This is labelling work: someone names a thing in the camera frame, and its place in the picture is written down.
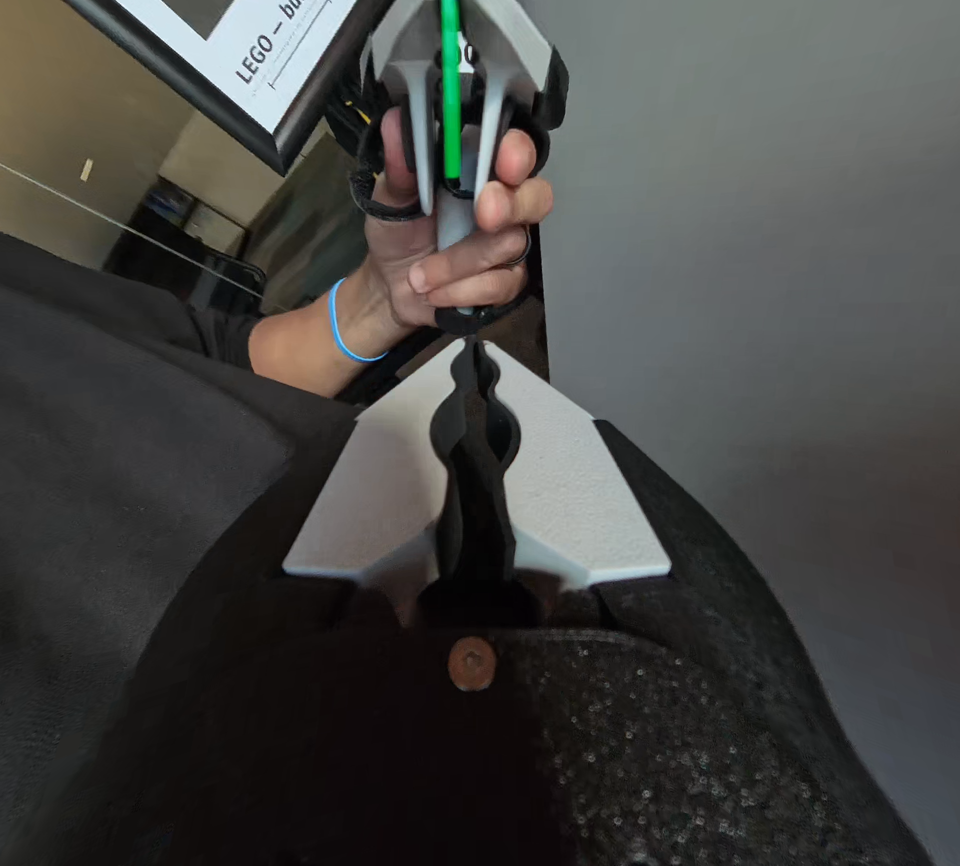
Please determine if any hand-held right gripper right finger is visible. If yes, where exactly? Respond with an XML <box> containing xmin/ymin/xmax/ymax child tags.
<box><xmin>474</xmin><ymin>340</ymin><xmax>672</xmax><ymax>591</ymax></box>

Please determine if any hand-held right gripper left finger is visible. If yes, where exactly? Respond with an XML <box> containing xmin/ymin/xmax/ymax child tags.
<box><xmin>281</xmin><ymin>340</ymin><xmax>477</xmax><ymax>629</ymax></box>

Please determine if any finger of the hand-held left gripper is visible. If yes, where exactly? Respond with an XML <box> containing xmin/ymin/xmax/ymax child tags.
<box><xmin>369</xmin><ymin>0</ymin><xmax>445</xmax><ymax>216</ymax></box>
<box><xmin>457</xmin><ymin>0</ymin><xmax>556</xmax><ymax>201</ymax></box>

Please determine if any green striped lego tile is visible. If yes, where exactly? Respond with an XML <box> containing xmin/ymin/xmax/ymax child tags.
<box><xmin>437</xmin><ymin>0</ymin><xmax>462</xmax><ymax>181</ymax></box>

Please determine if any person's left forearm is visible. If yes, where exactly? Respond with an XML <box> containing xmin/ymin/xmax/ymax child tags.
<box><xmin>247</xmin><ymin>274</ymin><xmax>402</xmax><ymax>400</ymax></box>

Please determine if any person's left hand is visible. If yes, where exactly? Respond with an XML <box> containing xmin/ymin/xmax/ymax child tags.
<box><xmin>351</xmin><ymin>107</ymin><xmax>556</xmax><ymax>350</ymax></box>

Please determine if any black framed white sign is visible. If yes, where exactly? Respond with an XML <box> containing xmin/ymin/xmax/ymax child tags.
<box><xmin>0</xmin><ymin>0</ymin><xmax>391</xmax><ymax>176</ymax></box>

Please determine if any blue rubber wristband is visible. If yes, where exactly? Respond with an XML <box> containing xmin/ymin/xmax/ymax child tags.
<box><xmin>328</xmin><ymin>277</ymin><xmax>390</xmax><ymax>363</ymax></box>

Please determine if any black chair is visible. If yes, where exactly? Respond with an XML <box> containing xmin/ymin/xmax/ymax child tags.
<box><xmin>105</xmin><ymin>202</ymin><xmax>269</xmax><ymax>316</ymax></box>

